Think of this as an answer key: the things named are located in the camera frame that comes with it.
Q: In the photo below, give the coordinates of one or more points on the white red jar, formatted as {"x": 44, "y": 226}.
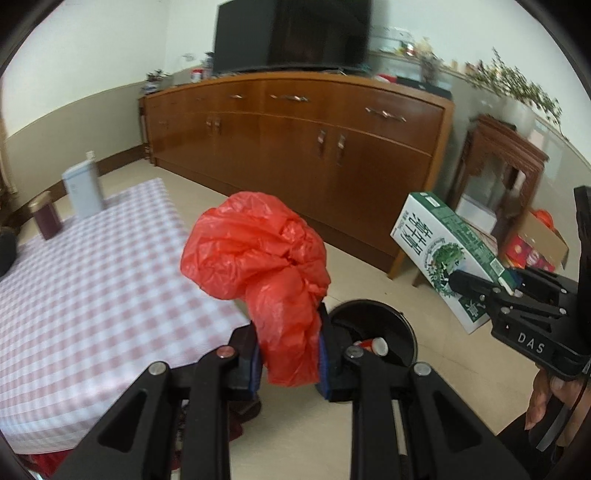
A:
{"x": 197, "y": 75}

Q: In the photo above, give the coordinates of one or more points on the trailing green plant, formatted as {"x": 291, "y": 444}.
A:
{"x": 517, "y": 83}

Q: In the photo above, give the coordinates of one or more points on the white tin box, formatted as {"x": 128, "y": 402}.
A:
{"x": 83, "y": 187}

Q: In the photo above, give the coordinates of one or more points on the small potted plant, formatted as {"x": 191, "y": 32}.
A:
{"x": 157, "y": 81}

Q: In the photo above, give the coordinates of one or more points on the red plastic bag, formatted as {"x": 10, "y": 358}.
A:
{"x": 258, "y": 244}

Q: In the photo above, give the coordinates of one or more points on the brown wooden sideboard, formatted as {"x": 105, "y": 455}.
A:
{"x": 295, "y": 152}

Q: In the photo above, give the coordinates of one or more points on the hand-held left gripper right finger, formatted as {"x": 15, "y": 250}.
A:
{"x": 324, "y": 367}

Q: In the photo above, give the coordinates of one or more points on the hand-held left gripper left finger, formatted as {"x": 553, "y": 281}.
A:
{"x": 255, "y": 369}

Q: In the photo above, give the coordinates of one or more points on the black flat television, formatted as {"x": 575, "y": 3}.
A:
{"x": 291, "y": 32}

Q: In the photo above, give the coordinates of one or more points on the black set-top box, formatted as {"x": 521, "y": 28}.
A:
{"x": 425, "y": 86}

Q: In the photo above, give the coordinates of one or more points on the green white carton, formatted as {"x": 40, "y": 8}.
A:
{"x": 434, "y": 240}

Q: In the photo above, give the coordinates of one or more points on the person's right hand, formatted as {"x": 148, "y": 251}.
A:
{"x": 540, "y": 401}

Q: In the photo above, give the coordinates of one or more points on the black iron teapot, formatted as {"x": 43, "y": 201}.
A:
{"x": 7, "y": 251}

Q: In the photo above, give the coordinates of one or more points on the pink checked tablecloth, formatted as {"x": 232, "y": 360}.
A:
{"x": 101, "y": 314}

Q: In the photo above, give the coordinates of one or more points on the glass vase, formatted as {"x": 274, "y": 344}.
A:
{"x": 428, "y": 68}

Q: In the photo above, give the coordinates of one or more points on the carved wooden stand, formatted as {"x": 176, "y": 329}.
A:
{"x": 508, "y": 147}

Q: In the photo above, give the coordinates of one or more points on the cardboard box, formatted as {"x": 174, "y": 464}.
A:
{"x": 540, "y": 240}

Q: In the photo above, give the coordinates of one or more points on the dark red canister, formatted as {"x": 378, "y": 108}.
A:
{"x": 45, "y": 217}

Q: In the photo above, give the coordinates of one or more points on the black plastic bucket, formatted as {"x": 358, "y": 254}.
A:
{"x": 392, "y": 323}

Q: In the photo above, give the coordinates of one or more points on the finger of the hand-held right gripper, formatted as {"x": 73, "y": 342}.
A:
{"x": 475, "y": 286}
{"x": 540, "y": 281}

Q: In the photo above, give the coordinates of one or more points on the red paper cup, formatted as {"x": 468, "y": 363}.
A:
{"x": 371, "y": 345}

